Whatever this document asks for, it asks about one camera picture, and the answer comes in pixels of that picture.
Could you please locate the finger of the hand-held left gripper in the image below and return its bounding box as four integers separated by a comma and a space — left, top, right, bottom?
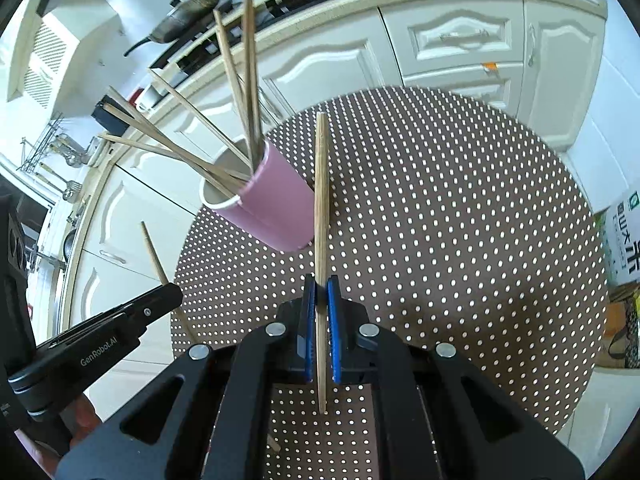
35, 283, 183, 352

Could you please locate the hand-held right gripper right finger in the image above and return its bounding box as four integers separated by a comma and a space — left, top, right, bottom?
326, 275, 586, 480

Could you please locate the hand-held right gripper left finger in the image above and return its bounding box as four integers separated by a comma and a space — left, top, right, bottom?
55, 276, 318, 480

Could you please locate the wooden chopstick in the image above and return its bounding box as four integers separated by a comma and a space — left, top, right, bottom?
140, 221, 196, 348
314, 112, 331, 413

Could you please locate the pink cup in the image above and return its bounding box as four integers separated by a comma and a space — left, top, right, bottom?
199, 137, 317, 253

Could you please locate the bundle of chopsticks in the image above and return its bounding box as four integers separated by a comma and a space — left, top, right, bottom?
97, 0, 266, 196

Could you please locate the person's left hand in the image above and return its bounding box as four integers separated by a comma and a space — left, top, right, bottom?
15, 392, 103, 478

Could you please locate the brown polka-dot tablecloth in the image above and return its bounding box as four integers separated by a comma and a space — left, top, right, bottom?
170, 85, 611, 480

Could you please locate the black kettle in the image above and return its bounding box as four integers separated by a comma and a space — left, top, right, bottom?
94, 95, 132, 133

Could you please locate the white mug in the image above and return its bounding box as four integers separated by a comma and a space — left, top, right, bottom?
134, 84, 163, 111

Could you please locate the yellow printed bag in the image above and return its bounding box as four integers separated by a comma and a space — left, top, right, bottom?
607, 294, 640, 372

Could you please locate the steel wok with lid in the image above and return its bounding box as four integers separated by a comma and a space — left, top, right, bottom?
123, 0, 232, 57

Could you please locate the steel wall utensil rack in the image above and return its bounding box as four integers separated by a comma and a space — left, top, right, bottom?
17, 115, 98, 176

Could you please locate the small cream lattice wall cabinet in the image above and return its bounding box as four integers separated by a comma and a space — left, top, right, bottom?
7, 10, 123, 111

